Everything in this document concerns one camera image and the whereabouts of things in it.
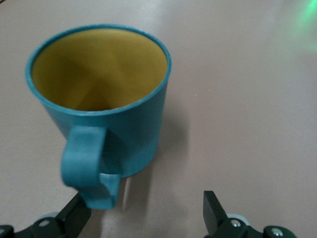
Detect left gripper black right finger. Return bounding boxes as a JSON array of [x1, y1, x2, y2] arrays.
[[203, 190, 263, 238]]

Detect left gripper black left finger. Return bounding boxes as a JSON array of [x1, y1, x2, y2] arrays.
[[17, 192, 92, 238]]

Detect teal cup yellow inside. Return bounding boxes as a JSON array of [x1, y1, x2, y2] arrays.
[[24, 23, 172, 210]]

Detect brown table cover sheet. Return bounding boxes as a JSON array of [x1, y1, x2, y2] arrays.
[[0, 0, 317, 238]]

